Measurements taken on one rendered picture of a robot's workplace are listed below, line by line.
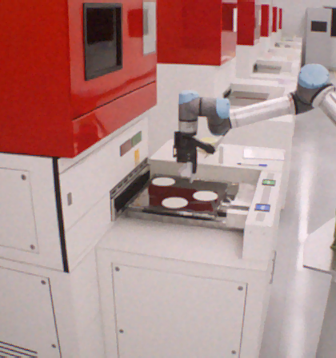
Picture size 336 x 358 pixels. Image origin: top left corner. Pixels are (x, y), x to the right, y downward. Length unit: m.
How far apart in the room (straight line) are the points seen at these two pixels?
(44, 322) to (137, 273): 0.40
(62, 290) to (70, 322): 0.14
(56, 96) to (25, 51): 0.17
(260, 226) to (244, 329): 0.41
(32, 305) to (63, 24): 1.00
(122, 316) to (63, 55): 1.04
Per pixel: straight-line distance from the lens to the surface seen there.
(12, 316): 1.85
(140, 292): 1.75
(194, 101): 1.72
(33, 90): 1.39
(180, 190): 1.98
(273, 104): 1.85
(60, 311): 1.69
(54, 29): 1.33
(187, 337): 1.81
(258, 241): 1.59
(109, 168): 1.75
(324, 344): 2.01
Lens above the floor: 1.65
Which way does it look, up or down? 20 degrees down
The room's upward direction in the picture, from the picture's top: straight up
